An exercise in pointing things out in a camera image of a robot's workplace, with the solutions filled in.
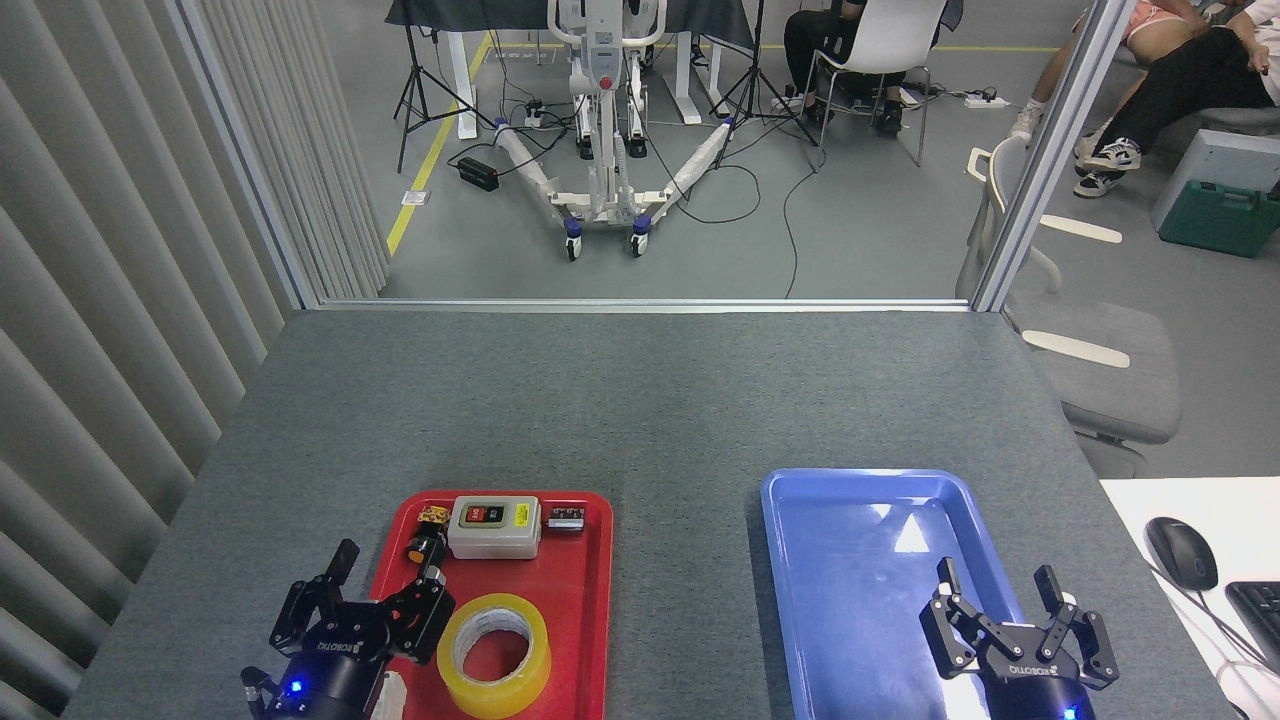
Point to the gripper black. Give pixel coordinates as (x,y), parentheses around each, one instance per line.
(335,665)
(1035,680)

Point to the yellow tape roll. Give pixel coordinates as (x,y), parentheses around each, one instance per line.
(458,680)

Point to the black yellow push button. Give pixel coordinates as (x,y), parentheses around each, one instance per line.
(425,545)

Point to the black computer mouse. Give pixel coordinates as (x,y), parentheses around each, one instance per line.
(1182,555)

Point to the blue plastic tray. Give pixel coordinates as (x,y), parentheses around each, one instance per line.
(850,580)

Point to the red plastic tray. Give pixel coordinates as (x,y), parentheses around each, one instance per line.
(575,600)

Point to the small black electrical component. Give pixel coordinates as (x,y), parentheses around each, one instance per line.
(565,520)

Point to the black keyboard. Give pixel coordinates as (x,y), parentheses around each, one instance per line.
(1258,615)

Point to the white side table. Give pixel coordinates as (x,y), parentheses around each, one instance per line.
(1230,510)

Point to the grey upholstered chair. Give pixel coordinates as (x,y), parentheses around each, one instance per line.
(1110,380)

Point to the grey vertical blinds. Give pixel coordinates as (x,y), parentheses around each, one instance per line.
(100,300)

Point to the green plastic case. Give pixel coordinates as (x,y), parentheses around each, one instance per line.
(1220,215)

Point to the grey box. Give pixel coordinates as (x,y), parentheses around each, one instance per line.
(1230,160)

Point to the black tripod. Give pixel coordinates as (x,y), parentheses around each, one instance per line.
(752,80)
(420,90)

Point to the white power strip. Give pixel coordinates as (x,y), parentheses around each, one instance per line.
(987,100)

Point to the white stand on wheels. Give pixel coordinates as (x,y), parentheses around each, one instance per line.
(603,120)

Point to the person with black white shoes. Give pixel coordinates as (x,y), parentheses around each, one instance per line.
(1190,80)

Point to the white chair metal legs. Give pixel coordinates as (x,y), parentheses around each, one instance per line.
(885,35)

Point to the person with bare legs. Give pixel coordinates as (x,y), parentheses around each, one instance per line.
(1150,25)

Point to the person seated on white chair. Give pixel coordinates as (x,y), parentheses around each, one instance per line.
(815,40)

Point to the white switch box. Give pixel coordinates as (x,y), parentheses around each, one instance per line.
(495,540)

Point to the silver frame rail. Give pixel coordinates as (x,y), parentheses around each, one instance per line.
(640,304)

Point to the silver frame post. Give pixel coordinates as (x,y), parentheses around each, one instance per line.
(1050,150)
(245,150)

